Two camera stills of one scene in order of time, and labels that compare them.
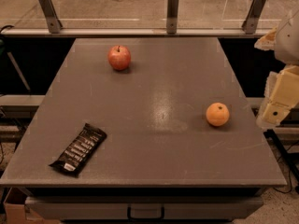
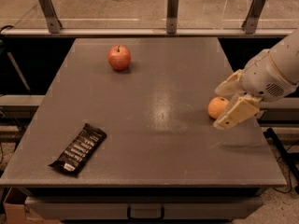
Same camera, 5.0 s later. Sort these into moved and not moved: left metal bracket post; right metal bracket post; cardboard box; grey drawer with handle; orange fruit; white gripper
Moved: orange fruit; white gripper
Not moved: right metal bracket post; left metal bracket post; grey drawer with handle; cardboard box
